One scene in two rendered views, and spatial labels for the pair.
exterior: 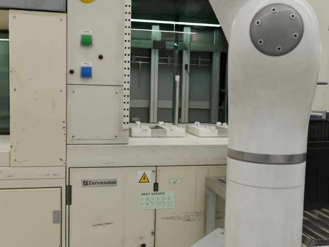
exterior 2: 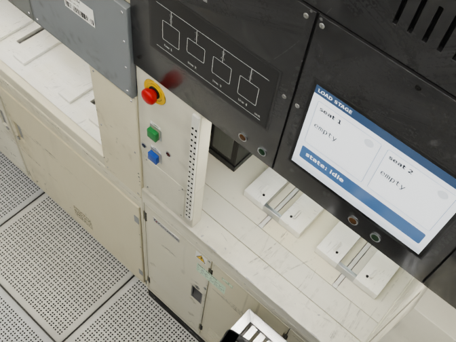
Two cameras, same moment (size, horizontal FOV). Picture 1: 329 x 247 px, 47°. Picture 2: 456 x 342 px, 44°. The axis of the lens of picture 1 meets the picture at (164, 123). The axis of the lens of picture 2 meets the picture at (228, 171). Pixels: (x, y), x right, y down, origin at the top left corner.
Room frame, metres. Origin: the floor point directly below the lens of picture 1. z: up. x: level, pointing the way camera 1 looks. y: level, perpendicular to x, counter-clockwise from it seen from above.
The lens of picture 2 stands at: (0.77, -0.47, 2.33)
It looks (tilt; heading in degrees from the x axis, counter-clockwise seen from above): 56 degrees down; 45
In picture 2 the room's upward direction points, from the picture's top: 10 degrees clockwise
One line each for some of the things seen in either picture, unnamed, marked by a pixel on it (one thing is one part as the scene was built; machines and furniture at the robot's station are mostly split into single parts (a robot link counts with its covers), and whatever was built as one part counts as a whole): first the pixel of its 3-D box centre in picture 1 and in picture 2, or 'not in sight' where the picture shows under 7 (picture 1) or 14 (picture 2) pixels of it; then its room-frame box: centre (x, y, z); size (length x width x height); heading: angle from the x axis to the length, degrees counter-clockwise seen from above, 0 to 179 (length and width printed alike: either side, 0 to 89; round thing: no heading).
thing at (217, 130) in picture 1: (216, 129); (365, 248); (1.62, -0.22, 0.89); 0.22 x 0.21 x 0.04; 12
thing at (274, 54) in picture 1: (270, 80); not in sight; (0.56, -0.15, 1.07); 0.19 x 0.12 x 0.24; 167
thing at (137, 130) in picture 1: (153, 128); (292, 191); (1.56, 0.04, 0.89); 0.22 x 0.21 x 0.04; 12
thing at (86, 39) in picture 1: (86, 39); (153, 133); (1.21, 0.25, 1.20); 0.03 x 0.02 x 0.03; 102
